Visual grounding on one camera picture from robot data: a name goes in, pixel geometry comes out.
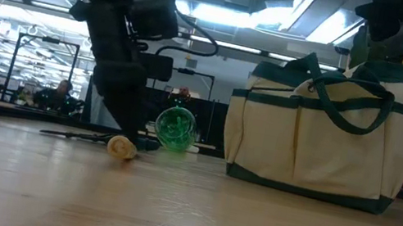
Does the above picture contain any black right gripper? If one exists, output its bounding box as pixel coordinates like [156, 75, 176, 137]
[350, 0, 403, 46]

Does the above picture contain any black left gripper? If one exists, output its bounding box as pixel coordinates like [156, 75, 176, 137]
[49, 0, 183, 142]

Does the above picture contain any dark green garden tool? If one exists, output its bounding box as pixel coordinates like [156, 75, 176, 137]
[38, 120, 162, 156]

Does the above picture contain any green spray bottle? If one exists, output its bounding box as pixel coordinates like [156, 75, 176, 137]
[150, 102, 206, 156]

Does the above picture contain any cream and green gardening bag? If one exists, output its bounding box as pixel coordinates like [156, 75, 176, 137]
[213, 34, 403, 219]

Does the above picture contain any grey cloth partition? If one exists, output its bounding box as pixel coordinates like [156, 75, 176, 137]
[84, 83, 128, 129]

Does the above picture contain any person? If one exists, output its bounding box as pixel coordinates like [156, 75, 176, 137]
[31, 75, 87, 117]
[168, 84, 198, 108]

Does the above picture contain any black neighbouring table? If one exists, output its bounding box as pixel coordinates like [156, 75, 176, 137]
[0, 102, 222, 159]

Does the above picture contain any long ceiling light bar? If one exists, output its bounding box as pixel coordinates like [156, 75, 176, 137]
[0, 0, 342, 72]

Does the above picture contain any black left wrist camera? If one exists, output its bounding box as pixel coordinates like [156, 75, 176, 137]
[123, 0, 186, 46]

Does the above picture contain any black frame stand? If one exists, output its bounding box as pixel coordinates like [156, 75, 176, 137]
[2, 31, 82, 114]

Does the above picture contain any black camera cable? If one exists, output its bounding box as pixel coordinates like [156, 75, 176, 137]
[155, 6, 226, 66]

